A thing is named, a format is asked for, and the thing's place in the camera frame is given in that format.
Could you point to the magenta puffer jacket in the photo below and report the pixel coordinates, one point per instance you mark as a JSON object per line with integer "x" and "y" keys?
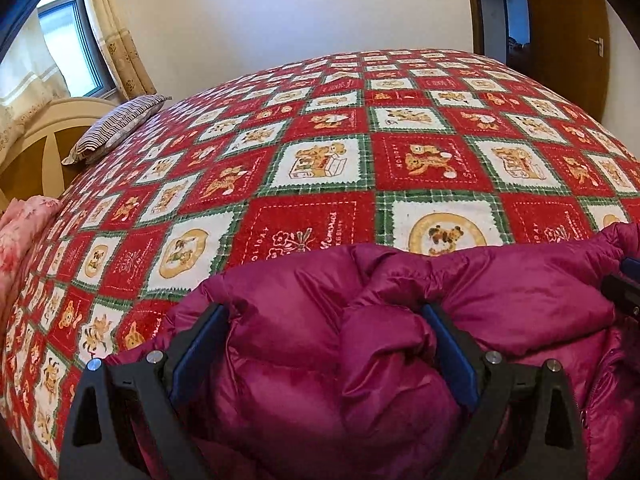
{"x": 300, "y": 385}

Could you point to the brown wooden door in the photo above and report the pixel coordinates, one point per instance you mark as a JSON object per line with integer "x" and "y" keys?
{"x": 565, "y": 50}

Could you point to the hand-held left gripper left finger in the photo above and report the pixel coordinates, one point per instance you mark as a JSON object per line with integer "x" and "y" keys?
{"x": 197, "y": 355}

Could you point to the beige wooden headboard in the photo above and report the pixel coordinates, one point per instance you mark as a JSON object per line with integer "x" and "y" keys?
{"x": 35, "y": 160}

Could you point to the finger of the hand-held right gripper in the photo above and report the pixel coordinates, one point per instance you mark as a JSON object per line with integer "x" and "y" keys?
{"x": 622, "y": 292}
{"x": 632, "y": 263}

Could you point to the beige patterned curtain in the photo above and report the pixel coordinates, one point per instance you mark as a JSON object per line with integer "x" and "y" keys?
{"x": 120, "y": 45}

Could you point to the pink floral folded quilt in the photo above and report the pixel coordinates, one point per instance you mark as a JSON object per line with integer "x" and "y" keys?
{"x": 22, "y": 240}

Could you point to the window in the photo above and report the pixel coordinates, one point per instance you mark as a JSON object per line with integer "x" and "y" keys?
{"x": 75, "y": 45}

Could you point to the brown door frame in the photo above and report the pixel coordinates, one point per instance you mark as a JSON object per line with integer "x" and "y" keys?
{"x": 475, "y": 10}

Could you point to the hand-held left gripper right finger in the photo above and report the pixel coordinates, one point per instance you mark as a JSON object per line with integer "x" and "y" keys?
{"x": 452, "y": 355}

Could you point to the striped pillow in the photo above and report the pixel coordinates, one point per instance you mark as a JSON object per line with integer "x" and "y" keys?
{"x": 115, "y": 127}

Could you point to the red printed bedspread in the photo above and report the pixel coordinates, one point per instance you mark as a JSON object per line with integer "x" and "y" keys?
{"x": 325, "y": 160}

